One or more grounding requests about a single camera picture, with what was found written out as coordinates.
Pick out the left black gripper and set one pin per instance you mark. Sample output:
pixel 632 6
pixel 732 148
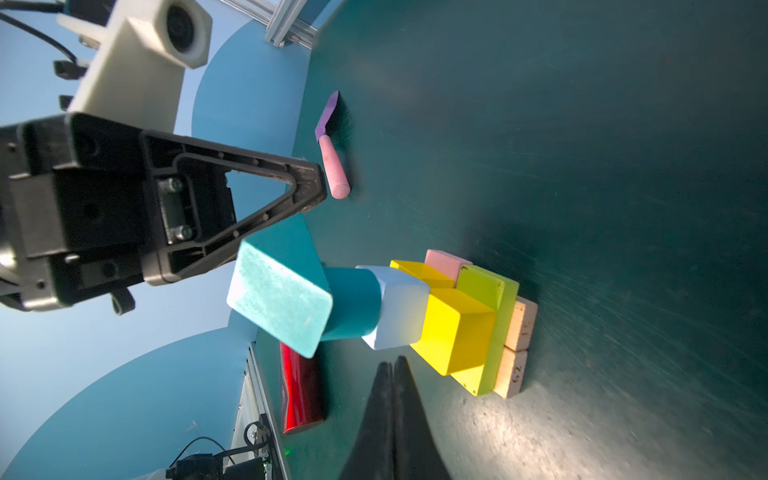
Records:
pixel 73 213

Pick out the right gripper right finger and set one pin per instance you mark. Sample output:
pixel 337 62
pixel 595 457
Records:
pixel 415 453

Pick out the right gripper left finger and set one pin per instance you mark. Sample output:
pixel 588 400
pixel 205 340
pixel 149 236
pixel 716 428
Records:
pixel 372 455

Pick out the teal house-shaped block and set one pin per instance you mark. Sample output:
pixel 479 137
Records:
pixel 279 284

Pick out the tan wood block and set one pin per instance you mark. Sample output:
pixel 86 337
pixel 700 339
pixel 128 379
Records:
pixel 521 325
pixel 510 373

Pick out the yellow cube block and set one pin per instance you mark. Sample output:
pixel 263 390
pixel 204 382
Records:
pixel 456 331
pixel 423 272

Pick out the light blue cube block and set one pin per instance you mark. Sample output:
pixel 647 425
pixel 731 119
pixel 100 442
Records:
pixel 403 306

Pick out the teal cylinder block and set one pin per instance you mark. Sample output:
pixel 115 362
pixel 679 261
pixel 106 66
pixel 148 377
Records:
pixel 356 303

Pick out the lime green rectangular block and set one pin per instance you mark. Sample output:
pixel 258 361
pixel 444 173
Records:
pixel 498 293

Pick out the pink rectangular block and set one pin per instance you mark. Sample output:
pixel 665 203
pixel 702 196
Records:
pixel 446 263

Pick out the aluminium front rail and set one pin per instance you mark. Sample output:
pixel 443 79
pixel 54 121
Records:
pixel 253 424

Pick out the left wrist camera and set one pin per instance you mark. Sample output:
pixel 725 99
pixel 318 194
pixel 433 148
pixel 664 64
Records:
pixel 136 75

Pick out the aluminium cage frame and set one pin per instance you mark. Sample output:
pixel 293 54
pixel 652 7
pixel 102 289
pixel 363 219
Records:
pixel 287 21

